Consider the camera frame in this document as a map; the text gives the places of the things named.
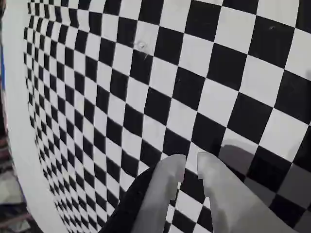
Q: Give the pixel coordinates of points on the small paper scrap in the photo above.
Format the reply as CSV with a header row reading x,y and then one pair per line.
x,y
141,45

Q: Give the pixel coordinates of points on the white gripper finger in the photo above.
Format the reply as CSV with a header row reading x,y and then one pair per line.
x,y
230,201

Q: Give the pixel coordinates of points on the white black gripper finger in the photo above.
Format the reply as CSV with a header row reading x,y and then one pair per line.
x,y
160,189

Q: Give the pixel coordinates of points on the black white checkered mat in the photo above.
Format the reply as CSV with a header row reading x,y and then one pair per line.
x,y
218,85

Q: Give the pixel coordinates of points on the blue tape strip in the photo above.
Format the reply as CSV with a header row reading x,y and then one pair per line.
x,y
2,72

